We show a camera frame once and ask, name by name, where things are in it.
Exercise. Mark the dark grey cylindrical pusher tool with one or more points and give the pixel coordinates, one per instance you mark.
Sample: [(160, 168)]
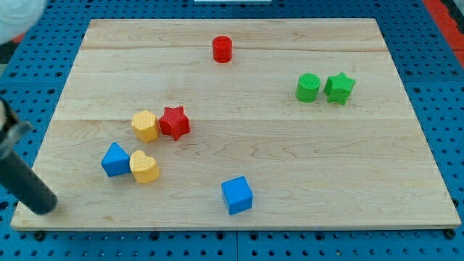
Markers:
[(16, 176)]

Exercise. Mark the blue triangle block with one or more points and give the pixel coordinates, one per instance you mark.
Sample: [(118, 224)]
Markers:
[(115, 161)]

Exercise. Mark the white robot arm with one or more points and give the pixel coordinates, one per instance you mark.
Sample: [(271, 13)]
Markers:
[(17, 16)]

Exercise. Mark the yellow heart block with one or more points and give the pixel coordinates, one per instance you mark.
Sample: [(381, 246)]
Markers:
[(143, 167)]

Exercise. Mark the yellow hexagon block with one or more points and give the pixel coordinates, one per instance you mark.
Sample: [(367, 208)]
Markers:
[(145, 126)]

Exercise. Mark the red star block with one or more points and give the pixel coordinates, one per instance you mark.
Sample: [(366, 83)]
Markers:
[(174, 122)]

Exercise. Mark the blue cube block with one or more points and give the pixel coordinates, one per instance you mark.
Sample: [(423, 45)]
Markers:
[(237, 195)]

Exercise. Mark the wooden board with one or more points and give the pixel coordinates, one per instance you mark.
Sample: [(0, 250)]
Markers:
[(316, 166)]

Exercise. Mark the red cylinder block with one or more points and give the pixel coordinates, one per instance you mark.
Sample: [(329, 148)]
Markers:
[(222, 49)]

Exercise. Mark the green cylinder block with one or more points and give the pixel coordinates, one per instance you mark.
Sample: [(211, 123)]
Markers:
[(308, 86)]

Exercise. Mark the green star block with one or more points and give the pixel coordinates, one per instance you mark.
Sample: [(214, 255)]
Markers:
[(338, 88)]

